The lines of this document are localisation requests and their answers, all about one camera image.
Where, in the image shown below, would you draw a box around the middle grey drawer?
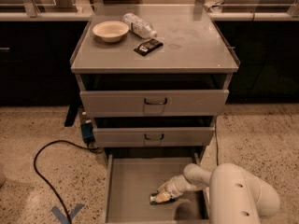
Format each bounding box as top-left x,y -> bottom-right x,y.
93,127 -> 214,147

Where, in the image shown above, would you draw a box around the blue power adapter box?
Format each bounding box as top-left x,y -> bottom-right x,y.
80,122 -> 95,144

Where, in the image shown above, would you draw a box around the black cable on floor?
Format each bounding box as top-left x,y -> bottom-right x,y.
33,139 -> 103,224
213,121 -> 220,166

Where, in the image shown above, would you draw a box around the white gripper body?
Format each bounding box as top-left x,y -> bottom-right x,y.
165,175 -> 194,199

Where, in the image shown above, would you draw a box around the redbull can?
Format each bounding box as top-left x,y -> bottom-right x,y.
149,193 -> 175,205

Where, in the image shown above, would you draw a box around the black cable on left floor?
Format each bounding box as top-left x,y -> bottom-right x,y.
33,139 -> 103,224

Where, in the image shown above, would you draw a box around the blue tape cross mark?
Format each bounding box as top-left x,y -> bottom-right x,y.
50,203 -> 85,224

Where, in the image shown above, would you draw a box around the black snack packet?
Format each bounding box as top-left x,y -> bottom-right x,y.
135,38 -> 164,56

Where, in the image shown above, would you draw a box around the bottom grey open drawer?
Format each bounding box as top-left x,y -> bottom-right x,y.
102,155 -> 209,224

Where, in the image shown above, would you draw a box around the black cable on right floor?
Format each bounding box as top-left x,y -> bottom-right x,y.
213,121 -> 220,166

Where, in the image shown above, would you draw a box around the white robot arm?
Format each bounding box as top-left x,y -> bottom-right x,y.
149,163 -> 280,224

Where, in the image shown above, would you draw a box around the top grey drawer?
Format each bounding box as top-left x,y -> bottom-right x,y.
80,90 -> 229,118

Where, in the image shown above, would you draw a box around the white bowl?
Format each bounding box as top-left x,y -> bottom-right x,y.
93,21 -> 129,43

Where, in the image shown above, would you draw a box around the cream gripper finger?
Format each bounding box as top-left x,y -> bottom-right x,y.
157,181 -> 168,192
155,191 -> 170,203

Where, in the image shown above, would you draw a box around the clear plastic water bottle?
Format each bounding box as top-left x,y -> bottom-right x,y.
122,13 -> 157,38

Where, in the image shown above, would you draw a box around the dark lab bench cabinets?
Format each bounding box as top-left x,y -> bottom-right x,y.
0,16 -> 299,105

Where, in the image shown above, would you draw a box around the grey drawer cabinet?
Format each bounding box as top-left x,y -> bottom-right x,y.
71,5 -> 238,157

